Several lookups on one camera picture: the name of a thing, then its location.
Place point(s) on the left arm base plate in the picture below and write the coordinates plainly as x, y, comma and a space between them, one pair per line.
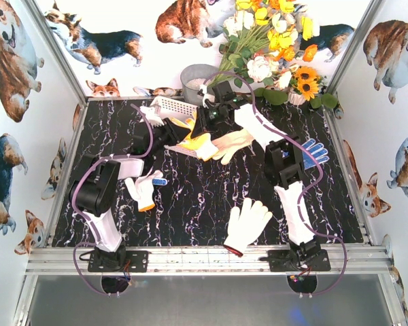
120, 261

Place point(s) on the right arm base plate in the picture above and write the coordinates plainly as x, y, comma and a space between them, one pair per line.
287, 261

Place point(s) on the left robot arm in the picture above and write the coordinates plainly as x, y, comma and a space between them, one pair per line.
94, 188

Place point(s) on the white plastic storage basket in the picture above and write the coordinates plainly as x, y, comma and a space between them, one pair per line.
168, 107

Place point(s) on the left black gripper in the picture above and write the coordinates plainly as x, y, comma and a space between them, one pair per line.
176, 128

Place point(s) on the aluminium front rail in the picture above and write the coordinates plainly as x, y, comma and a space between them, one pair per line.
212, 261

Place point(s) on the cream glove red cuff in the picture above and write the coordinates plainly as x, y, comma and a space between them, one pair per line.
245, 225

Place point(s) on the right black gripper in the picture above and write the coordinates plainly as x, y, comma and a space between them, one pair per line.
204, 119

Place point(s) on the white glove orange cuff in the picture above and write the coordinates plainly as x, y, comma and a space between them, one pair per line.
202, 146

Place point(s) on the artificial flower bouquet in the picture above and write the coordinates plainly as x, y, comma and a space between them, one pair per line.
263, 38

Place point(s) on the cream knit glove pair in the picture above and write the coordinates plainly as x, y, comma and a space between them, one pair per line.
230, 143

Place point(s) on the grey metal bucket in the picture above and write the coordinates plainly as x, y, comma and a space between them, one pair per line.
192, 77

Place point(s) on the small sunflower pot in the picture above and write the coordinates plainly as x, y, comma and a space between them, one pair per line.
306, 85

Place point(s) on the yellow coated work glove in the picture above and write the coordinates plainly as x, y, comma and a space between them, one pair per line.
190, 124

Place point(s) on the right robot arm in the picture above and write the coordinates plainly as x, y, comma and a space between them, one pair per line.
284, 156

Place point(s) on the white glove blue finger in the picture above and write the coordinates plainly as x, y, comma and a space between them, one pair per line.
141, 190

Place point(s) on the blue dotted work glove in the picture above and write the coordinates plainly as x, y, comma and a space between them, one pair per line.
317, 151

